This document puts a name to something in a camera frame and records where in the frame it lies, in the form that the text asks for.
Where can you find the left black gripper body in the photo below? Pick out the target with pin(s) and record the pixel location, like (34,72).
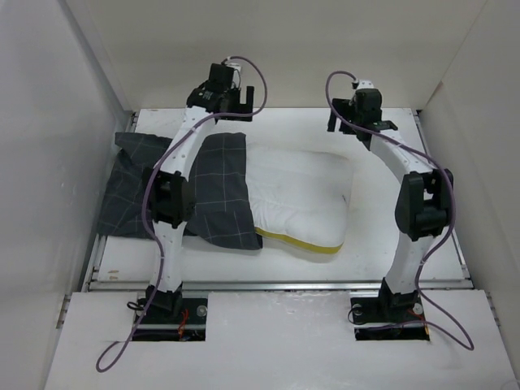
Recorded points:
(233,96)

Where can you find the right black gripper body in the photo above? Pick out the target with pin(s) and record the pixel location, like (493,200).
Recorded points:
(345,109)

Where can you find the white pillow yellow edge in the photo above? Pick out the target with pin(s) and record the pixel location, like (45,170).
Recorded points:
(299,197)

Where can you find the dark grey checked pillowcase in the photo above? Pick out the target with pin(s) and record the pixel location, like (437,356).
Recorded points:
(222,216)

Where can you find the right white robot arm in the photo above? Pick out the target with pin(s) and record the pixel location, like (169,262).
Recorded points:
(423,206)

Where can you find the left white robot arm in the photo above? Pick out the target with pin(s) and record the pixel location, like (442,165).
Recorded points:
(169,199)

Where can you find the front white foam board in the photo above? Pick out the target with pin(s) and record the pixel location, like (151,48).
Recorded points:
(262,340)

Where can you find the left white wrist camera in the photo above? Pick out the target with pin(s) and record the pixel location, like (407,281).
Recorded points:
(237,69)

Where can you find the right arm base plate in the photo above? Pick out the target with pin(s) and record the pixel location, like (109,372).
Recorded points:
(375,320)

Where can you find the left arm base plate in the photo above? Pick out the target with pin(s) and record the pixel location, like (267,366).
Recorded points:
(187,322)

